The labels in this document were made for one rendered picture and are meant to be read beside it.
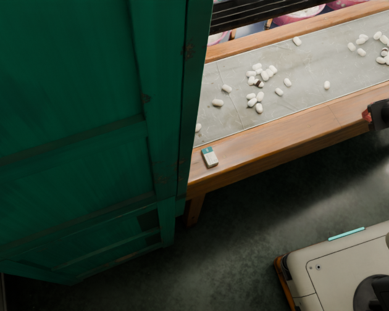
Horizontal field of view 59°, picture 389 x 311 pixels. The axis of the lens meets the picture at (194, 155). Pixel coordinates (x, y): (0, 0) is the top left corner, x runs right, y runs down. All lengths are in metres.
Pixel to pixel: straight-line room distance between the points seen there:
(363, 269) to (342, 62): 0.87
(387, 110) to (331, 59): 0.58
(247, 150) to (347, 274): 0.78
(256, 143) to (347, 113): 0.35
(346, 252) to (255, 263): 0.44
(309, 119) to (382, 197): 1.03
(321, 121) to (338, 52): 0.35
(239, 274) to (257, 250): 0.15
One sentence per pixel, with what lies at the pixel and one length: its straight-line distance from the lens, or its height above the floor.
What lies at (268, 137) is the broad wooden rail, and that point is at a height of 0.76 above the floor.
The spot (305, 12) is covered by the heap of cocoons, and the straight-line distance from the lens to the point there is 1.61.
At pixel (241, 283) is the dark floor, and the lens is 1.79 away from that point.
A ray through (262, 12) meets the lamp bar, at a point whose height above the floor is 1.07.
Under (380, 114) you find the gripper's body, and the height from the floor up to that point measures 1.08.
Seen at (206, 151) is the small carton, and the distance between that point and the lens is 1.07.
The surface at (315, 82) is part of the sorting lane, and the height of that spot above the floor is 0.74.
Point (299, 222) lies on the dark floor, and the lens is 1.92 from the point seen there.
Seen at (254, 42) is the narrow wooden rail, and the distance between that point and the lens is 1.37.
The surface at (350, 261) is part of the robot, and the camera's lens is 1.67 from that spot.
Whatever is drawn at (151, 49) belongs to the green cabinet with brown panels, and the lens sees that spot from 0.41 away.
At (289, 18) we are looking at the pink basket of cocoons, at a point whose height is 0.74.
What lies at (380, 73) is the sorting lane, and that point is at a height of 0.74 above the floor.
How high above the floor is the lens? 1.76
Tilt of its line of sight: 66 degrees down
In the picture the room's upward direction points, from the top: 9 degrees clockwise
